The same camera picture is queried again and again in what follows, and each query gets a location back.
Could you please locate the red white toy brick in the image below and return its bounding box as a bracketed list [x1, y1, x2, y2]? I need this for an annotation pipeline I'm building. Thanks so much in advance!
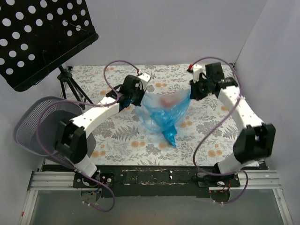
[160, 97, 178, 109]

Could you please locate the black perforated music stand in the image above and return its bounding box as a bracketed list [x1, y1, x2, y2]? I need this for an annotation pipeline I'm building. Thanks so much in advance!
[0, 0, 98, 103]

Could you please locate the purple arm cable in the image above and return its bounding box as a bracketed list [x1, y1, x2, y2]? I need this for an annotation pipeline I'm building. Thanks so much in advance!
[37, 60, 141, 213]
[189, 56, 249, 205]

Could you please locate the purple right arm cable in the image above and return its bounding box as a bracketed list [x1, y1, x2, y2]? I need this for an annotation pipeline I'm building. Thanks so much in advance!
[189, 56, 249, 205]

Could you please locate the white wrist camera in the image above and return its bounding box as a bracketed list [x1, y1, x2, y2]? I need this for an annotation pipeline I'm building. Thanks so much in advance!
[137, 70, 151, 92]
[187, 64, 203, 83]

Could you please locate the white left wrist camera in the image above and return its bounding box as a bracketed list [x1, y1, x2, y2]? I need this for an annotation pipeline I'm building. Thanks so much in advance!
[137, 70, 151, 92]

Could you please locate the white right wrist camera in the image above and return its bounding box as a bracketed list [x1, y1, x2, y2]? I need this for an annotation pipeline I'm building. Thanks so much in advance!
[187, 64, 203, 83]

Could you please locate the aluminium frame rail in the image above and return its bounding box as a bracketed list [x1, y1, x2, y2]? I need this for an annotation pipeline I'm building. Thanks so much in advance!
[19, 171, 89, 225]

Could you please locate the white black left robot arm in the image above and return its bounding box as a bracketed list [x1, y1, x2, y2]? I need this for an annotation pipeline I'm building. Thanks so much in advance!
[54, 73, 151, 188]

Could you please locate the grey mesh trash bin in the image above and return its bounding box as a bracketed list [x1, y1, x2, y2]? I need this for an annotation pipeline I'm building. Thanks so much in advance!
[13, 96, 83, 163]

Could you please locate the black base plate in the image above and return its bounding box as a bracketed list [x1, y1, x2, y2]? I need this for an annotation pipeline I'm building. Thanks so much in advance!
[73, 166, 242, 202]

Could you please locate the floral table mat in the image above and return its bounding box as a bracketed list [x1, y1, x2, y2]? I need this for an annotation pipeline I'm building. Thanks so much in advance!
[65, 64, 258, 166]

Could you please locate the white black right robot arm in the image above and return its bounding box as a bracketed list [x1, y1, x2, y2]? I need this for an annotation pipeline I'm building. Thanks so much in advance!
[187, 62, 276, 186]

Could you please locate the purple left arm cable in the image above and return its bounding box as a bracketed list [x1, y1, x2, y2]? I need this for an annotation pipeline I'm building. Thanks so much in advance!
[37, 60, 141, 213]

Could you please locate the blue plastic trash bag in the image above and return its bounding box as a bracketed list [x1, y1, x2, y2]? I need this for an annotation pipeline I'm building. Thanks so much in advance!
[135, 90, 191, 147]

